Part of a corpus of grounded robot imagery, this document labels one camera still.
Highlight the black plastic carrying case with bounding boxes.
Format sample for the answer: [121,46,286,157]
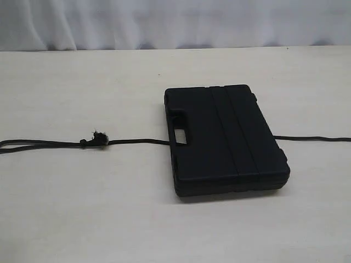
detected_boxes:
[164,84,290,197]

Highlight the black cord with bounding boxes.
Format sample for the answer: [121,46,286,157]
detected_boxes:
[0,130,351,155]

